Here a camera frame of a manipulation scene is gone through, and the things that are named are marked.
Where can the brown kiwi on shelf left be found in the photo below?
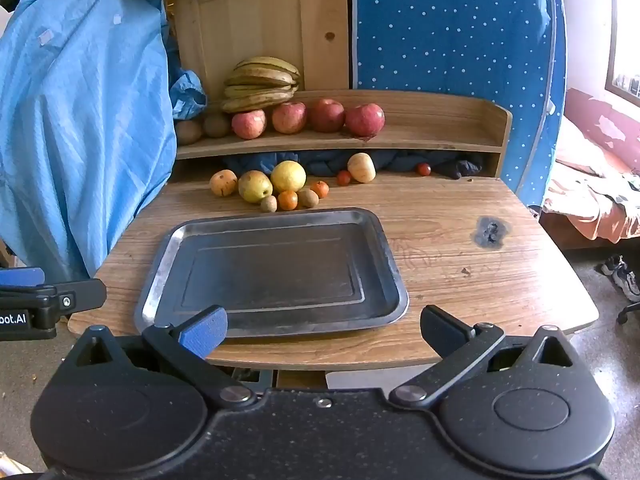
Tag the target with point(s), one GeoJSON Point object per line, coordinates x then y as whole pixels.
{"type": "Point", "coordinates": [188, 132]}

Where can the light blue fabric cover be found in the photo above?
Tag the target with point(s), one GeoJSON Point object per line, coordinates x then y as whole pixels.
{"type": "Point", "coordinates": [87, 135]}

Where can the pale red apple leftmost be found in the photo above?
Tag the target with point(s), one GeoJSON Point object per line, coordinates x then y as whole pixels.
{"type": "Point", "coordinates": [249, 125]}

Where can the sneaker on floor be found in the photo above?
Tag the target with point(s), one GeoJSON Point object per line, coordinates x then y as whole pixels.
{"type": "Point", "coordinates": [615, 267]}

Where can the large yellow lemon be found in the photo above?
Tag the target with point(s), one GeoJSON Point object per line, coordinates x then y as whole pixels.
{"type": "Point", "coordinates": [289, 175]}

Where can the yellow-green pear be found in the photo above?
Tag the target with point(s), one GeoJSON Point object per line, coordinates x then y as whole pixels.
{"type": "Point", "coordinates": [254, 186]}

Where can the brown kiwi on shelf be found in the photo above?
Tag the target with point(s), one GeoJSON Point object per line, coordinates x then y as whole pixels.
{"type": "Point", "coordinates": [216, 126]}
{"type": "Point", "coordinates": [188, 132]}

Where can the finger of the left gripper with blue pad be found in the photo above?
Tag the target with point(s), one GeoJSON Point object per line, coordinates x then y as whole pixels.
{"type": "Point", "coordinates": [21, 277]}

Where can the wooden panel board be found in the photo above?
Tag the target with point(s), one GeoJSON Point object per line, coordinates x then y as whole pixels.
{"type": "Point", "coordinates": [215, 35]}

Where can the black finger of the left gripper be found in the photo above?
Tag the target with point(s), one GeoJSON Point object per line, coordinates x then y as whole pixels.
{"type": "Point", "coordinates": [80, 296]}

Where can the small orange mandarin back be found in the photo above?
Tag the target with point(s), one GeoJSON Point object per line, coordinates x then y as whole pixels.
{"type": "Point", "coordinates": [321, 188]}

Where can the pale beige apple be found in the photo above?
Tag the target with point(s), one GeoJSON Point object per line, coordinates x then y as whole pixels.
{"type": "Point", "coordinates": [361, 167]}

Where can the wooden desk shelf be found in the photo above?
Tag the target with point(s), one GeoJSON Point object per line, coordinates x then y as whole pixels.
{"type": "Point", "coordinates": [413, 121]}

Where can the red apple rightmost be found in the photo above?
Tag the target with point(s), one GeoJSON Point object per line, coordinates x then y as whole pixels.
{"type": "Point", "coordinates": [365, 120]}

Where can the small orange mandarin front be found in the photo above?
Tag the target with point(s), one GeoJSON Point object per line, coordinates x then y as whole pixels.
{"type": "Point", "coordinates": [288, 200]}

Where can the brown kiwi on shelf right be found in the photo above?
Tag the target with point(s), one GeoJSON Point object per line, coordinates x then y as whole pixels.
{"type": "Point", "coordinates": [216, 126]}

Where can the blue star-patterned fabric wardrobe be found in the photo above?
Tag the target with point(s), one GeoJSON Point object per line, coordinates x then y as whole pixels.
{"type": "Point", "coordinates": [510, 52]}

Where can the metal baking tray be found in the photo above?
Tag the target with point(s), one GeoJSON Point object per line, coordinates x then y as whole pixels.
{"type": "Point", "coordinates": [300, 273]}

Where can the bed with patterned blanket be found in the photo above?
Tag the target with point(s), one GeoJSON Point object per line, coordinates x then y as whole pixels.
{"type": "Point", "coordinates": [592, 197]}

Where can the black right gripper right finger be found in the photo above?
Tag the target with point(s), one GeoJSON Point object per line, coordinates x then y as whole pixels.
{"type": "Point", "coordinates": [462, 349]}

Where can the spotted orange-yellow round fruit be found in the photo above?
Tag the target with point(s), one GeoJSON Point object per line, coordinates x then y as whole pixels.
{"type": "Point", "coordinates": [224, 183]}

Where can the small orange mandarin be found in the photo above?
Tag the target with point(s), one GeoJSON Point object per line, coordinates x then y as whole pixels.
{"type": "Point", "coordinates": [288, 200]}
{"type": "Point", "coordinates": [321, 188]}

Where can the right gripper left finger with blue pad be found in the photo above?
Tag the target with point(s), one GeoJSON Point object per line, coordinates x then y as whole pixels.
{"type": "Point", "coordinates": [183, 349]}

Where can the red cherry tomato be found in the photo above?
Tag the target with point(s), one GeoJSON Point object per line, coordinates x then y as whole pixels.
{"type": "Point", "coordinates": [424, 169]}
{"type": "Point", "coordinates": [343, 178]}

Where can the blue plastic bag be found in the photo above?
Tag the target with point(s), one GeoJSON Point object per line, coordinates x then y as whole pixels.
{"type": "Point", "coordinates": [187, 95]}

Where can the bunch of ripe bananas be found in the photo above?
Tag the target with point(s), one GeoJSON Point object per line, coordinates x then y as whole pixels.
{"type": "Point", "coordinates": [259, 82]}

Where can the small brown kiwi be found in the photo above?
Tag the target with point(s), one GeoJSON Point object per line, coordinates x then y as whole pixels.
{"type": "Point", "coordinates": [307, 198]}
{"type": "Point", "coordinates": [269, 204]}

